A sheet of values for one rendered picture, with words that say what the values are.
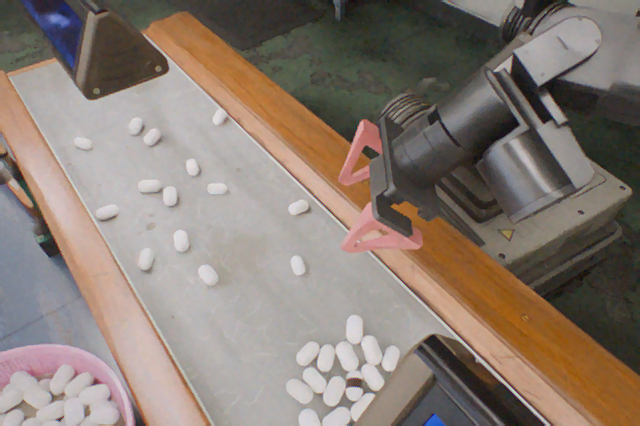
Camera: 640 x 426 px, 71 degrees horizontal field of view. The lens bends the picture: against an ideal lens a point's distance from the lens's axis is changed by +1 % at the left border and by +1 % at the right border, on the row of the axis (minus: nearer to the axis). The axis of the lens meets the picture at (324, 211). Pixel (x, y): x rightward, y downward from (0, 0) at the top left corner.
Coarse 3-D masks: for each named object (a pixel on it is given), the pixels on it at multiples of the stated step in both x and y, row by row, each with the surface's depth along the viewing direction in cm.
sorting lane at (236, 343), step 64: (64, 128) 84; (192, 128) 84; (128, 192) 74; (192, 192) 74; (256, 192) 74; (128, 256) 65; (192, 256) 65; (256, 256) 65; (320, 256) 65; (192, 320) 59; (256, 320) 59; (320, 320) 59; (384, 320) 59; (192, 384) 53; (256, 384) 53
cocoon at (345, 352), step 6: (342, 342) 55; (348, 342) 55; (336, 348) 55; (342, 348) 54; (348, 348) 54; (342, 354) 54; (348, 354) 54; (354, 354) 54; (342, 360) 54; (348, 360) 53; (354, 360) 53; (342, 366) 54; (348, 366) 53; (354, 366) 53
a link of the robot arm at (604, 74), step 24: (552, 24) 35; (600, 24) 33; (624, 24) 33; (600, 48) 33; (624, 48) 33; (576, 72) 34; (600, 72) 33; (624, 72) 33; (552, 96) 37; (576, 96) 37; (600, 96) 36; (624, 96) 33; (624, 120) 36
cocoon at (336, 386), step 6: (336, 378) 52; (342, 378) 52; (330, 384) 52; (336, 384) 52; (342, 384) 52; (330, 390) 51; (336, 390) 51; (342, 390) 52; (324, 396) 51; (330, 396) 51; (336, 396) 51; (330, 402) 51; (336, 402) 51
